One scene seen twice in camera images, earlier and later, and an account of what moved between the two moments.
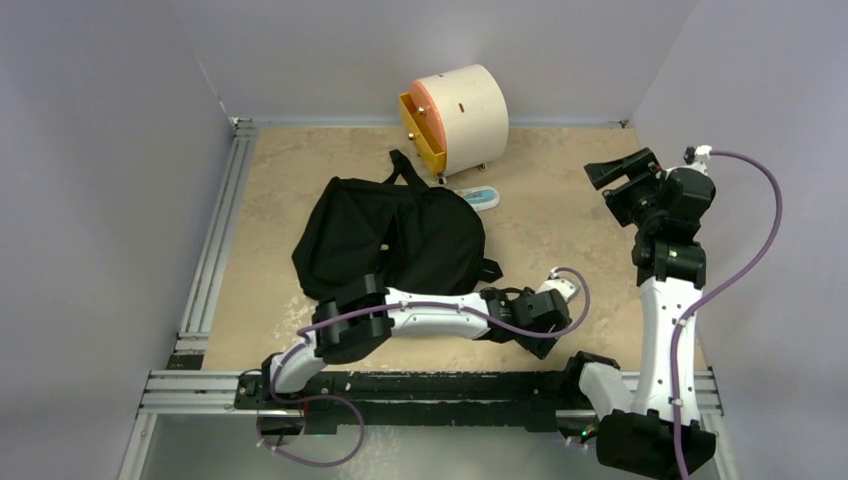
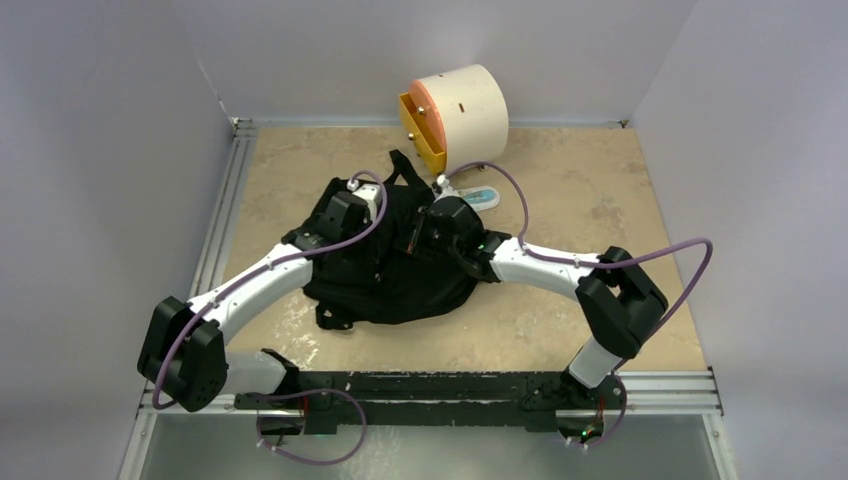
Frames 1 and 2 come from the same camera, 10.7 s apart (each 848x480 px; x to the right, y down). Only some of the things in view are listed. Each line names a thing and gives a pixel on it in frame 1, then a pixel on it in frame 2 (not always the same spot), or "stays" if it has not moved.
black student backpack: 414,235 stays
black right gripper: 635,166 -> 425,219
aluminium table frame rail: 180,387 stays
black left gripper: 537,345 -> 365,222
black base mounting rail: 423,400 stays
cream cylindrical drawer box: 466,110 stays
